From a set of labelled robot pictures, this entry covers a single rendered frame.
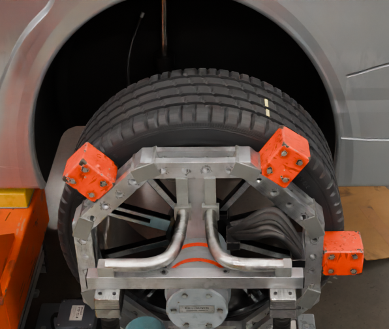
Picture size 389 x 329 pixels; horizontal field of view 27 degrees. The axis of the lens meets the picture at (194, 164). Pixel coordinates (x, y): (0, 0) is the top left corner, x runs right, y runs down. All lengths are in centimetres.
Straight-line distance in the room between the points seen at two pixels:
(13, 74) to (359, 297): 153
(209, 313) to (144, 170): 32
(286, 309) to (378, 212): 184
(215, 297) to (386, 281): 149
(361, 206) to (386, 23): 152
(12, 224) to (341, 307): 126
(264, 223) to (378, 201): 187
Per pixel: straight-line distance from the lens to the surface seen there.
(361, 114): 213
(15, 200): 233
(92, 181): 170
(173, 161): 166
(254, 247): 192
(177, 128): 171
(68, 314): 235
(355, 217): 337
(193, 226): 176
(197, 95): 177
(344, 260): 183
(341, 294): 303
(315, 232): 177
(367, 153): 219
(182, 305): 170
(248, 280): 159
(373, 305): 300
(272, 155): 165
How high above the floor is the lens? 203
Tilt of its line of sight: 34 degrees down
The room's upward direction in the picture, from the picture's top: 2 degrees counter-clockwise
